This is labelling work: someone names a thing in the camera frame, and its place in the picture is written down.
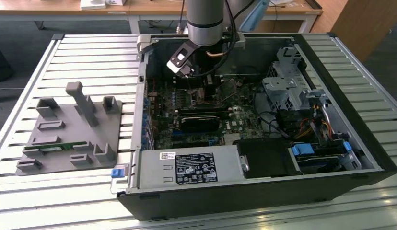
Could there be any green RAM stick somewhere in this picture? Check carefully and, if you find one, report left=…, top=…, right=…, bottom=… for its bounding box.
left=24, top=141, right=91, bottom=152

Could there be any metal socket cover frame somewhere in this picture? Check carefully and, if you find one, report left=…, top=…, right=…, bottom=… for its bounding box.
left=216, top=79, right=238, bottom=103

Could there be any coloured wire bundle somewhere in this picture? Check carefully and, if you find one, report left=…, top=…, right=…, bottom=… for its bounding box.
left=292, top=117, right=335, bottom=141

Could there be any hard disk in blue carrier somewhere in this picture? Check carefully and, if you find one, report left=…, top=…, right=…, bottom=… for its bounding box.
left=290, top=142, right=343, bottom=173

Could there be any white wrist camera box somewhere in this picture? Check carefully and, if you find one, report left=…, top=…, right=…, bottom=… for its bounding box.
left=165, top=43, right=199, bottom=78

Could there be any grey parts rack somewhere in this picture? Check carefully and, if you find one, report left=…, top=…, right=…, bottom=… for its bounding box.
left=14, top=81, right=123, bottom=177

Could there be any black graphics card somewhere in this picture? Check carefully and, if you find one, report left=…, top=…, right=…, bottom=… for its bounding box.
left=179, top=115, right=220, bottom=132

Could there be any silver power supply unit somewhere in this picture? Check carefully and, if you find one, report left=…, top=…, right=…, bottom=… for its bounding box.
left=136, top=145, right=246, bottom=190

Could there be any brown curved cable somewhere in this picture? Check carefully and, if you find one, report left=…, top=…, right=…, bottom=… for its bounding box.
left=204, top=49, right=225, bottom=58

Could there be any grey case latch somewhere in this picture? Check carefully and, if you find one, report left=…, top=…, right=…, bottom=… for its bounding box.
left=136, top=35, right=159, bottom=60

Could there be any silver metal drive cage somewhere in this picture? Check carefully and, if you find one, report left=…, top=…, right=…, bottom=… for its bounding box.
left=260, top=46, right=314, bottom=111

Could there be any black plastic shroud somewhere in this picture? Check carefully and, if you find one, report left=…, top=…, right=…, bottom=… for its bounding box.
left=236, top=138, right=302, bottom=180

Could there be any wooden desk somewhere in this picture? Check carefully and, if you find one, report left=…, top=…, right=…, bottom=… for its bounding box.
left=0, top=0, right=323, bottom=34

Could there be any silver chipset heatsink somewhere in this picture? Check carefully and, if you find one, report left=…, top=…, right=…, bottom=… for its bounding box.
left=224, top=133, right=243, bottom=145

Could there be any wooden cabinet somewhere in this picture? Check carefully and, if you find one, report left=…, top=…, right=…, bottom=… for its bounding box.
left=326, top=0, right=397, bottom=63

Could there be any black RAM slot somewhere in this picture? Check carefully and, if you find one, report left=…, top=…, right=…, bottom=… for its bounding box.
left=180, top=77, right=227, bottom=84
left=176, top=111, right=232, bottom=117
left=176, top=107, right=232, bottom=113

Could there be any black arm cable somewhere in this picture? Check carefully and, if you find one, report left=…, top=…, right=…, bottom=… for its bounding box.
left=197, top=0, right=243, bottom=78

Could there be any silver metal bracket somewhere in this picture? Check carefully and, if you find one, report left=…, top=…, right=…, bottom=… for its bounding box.
left=302, top=88, right=332, bottom=106

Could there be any black open PC case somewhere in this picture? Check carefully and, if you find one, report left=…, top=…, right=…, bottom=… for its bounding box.
left=116, top=33, right=397, bottom=221

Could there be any green motherboard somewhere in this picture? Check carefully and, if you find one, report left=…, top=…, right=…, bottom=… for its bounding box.
left=145, top=71, right=266, bottom=149

